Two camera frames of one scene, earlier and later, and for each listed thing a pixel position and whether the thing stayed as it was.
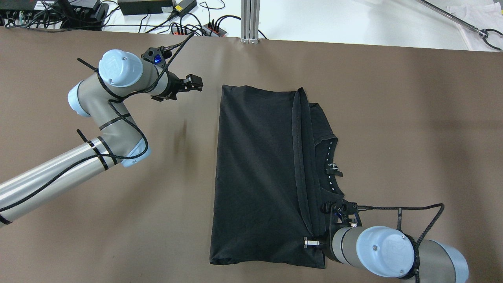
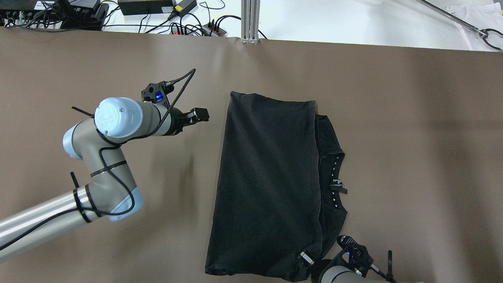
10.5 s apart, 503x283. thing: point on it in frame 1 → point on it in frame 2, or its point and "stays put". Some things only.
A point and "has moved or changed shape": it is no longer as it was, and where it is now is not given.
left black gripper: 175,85 → 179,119
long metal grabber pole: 483,32 stays put
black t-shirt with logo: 274,168 has moved or changed shape
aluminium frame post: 250,21 stays put
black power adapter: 181,7 stays put
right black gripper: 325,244 → 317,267
